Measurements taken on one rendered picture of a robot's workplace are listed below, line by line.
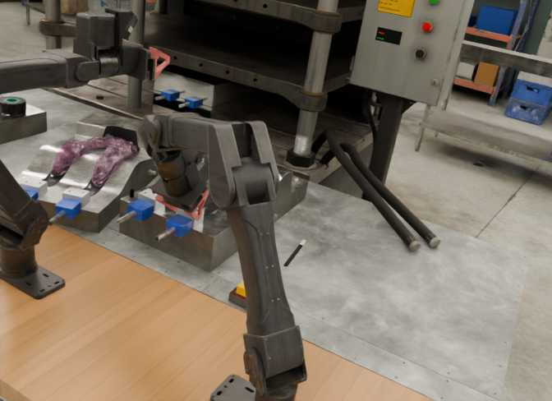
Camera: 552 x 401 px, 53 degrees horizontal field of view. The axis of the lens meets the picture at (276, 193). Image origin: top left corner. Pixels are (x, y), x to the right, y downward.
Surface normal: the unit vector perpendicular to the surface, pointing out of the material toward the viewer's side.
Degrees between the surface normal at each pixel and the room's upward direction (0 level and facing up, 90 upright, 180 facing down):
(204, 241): 90
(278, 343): 57
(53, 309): 0
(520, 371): 0
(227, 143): 50
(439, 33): 90
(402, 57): 90
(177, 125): 84
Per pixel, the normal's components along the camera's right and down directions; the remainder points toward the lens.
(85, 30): -0.49, 0.29
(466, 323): 0.15, -0.89
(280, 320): 0.55, -0.12
